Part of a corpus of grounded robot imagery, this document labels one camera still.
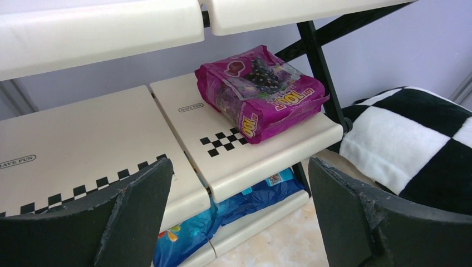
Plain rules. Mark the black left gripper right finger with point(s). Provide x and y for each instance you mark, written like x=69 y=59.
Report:
x=362 y=225

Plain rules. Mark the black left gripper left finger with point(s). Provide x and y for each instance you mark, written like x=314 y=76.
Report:
x=115 y=226

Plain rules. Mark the purple grape candy bag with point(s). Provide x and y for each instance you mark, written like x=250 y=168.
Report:
x=259 y=93

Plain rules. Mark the blue candy bag on shelf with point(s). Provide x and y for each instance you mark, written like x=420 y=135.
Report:
x=268 y=192
x=177 y=243

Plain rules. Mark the cream three-tier shelf rack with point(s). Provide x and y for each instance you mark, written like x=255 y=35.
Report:
x=52 y=157

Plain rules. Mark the black white checkered pillow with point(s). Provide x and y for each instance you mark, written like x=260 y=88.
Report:
x=414 y=144

